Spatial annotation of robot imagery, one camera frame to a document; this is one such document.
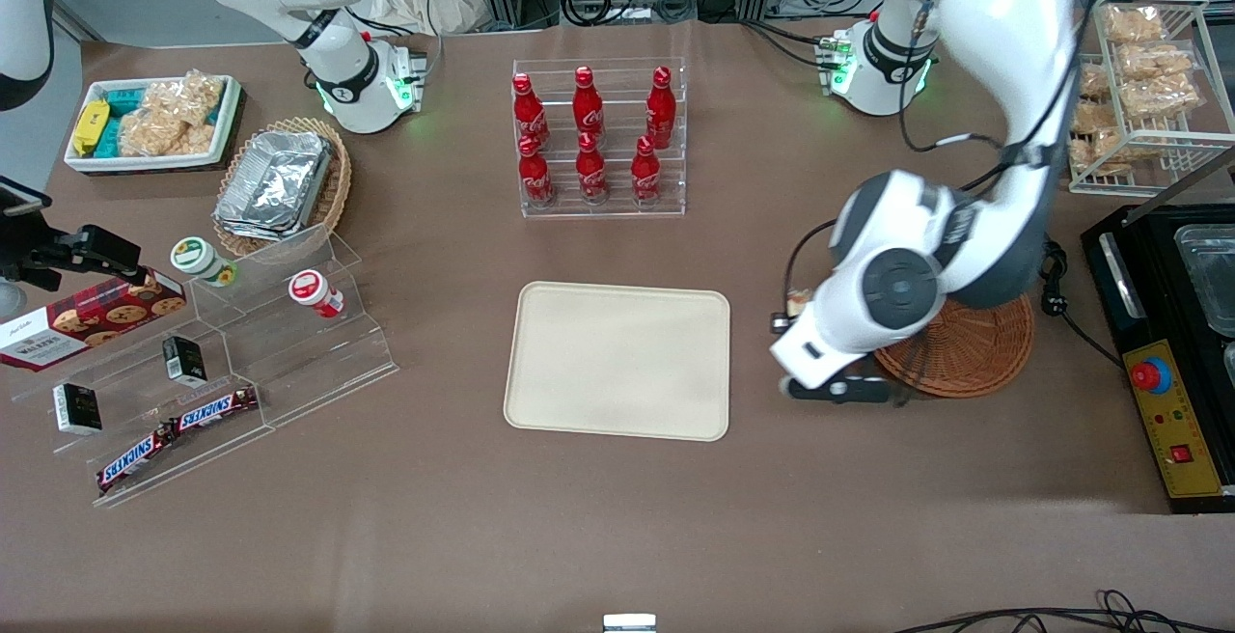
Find yellow snack packet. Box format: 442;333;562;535
72;99;112;157

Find rice cracker snack bag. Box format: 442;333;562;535
1119;42;1194;80
1103;4;1166;44
1071;64;1122;138
1069;129;1136;177
118;70;229;157
1124;73;1203;119

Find stacked aluminium foil containers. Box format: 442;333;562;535
213;130;335;243

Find cream rectangular plastic tray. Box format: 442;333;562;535
504;281;731;443

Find small black box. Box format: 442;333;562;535
162;335;208;388
53;383;103;436

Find clear acrylic bottle rack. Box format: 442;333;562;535
511;57;688;219

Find clear acrylic stepped display stand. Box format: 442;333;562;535
12;224;399;509

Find white rectangular snack bin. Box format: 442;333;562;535
63;73;244;176

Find clear glass dish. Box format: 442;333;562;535
1172;223;1235;340

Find white wire shelf rack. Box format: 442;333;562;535
1069;0;1235;198

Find snickers chocolate bar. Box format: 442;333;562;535
172;385;260;433
96;426;177;495

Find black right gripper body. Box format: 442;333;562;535
0;226;88;292

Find black power cable with plug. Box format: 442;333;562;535
1037;237;1126;370

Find red cola bottle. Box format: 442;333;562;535
575;131;611;205
511;71;551;151
572;66;606;142
518;134;556;207
630;135;664;205
645;66;676;150

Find oval wicker basket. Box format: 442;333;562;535
212;116;353;259

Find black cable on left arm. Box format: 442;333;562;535
783;0;1009;330

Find black floor cables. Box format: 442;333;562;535
892;590;1235;633

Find teal snack packet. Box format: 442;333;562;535
99;86;148;157

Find black machine with yellow panel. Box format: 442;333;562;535
1081;201;1235;515

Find red tartan cookie box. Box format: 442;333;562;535
0;269;187;373

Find round brown wicker basket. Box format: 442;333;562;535
873;293;1035;399

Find green lid white cup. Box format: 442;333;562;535
171;236;239;289

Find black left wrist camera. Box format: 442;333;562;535
786;375;894;405

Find red lid white cup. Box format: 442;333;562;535
288;269;345;319

